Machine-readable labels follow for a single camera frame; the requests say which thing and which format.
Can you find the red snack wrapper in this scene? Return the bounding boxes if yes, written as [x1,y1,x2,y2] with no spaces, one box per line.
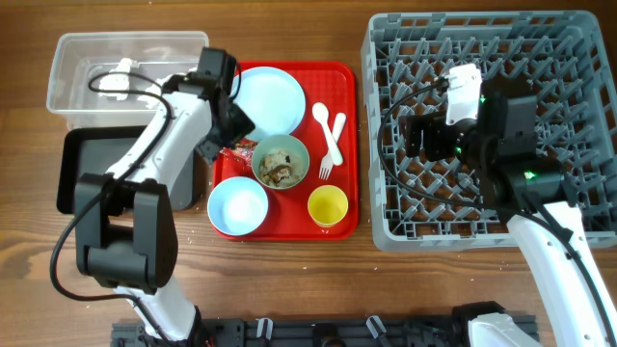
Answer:
[221,139,258,166]

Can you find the green bowl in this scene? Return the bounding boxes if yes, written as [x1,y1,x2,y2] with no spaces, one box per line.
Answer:
[251,135,310,190]

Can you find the rice and food scraps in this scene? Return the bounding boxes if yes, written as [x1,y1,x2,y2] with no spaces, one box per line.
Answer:
[258,149,304,189]

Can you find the yellow cup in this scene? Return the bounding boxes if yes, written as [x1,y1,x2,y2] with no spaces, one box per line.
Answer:
[308,185,349,227]

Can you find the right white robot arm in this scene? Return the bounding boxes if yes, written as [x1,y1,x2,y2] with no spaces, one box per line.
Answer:
[398,111,616,346]

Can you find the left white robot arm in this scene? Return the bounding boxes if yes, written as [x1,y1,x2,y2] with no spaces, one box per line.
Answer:
[67,73,255,346]

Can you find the grey dishwasher rack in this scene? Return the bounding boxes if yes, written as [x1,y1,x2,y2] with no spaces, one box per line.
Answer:
[361,11,616,253]

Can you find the clear plastic waste bin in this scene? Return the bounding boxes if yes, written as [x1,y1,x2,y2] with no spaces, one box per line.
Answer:
[46,31,209,129]

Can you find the black food waste tray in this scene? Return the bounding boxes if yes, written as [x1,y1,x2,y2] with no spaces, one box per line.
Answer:
[56,125,198,216]

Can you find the light blue plate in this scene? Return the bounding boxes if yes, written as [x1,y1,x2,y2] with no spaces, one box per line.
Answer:
[232,67,307,142]

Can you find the crumpled white tissue right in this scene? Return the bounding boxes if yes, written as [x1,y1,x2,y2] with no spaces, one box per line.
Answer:
[137,74,173,110]

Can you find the crumpled white tissue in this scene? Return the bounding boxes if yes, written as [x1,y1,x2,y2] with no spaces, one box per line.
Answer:
[98,58,140,101]
[137,74,173,110]

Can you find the light blue small bowl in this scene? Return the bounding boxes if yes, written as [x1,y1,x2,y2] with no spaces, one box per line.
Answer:
[207,176,269,236]

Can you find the white plastic spoon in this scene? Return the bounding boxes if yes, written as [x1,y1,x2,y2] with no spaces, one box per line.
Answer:
[311,102,343,166]

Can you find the red serving tray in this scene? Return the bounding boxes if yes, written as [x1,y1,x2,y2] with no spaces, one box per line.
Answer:
[213,62,359,241]

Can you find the white plastic fork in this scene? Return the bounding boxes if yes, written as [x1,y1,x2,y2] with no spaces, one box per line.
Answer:
[318,112,348,181]

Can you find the crumpled white tissue left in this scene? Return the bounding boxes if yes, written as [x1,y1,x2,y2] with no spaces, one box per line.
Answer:
[98,58,140,101]

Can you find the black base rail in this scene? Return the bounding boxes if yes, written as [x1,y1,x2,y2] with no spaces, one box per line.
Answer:
[110,315,541,347]

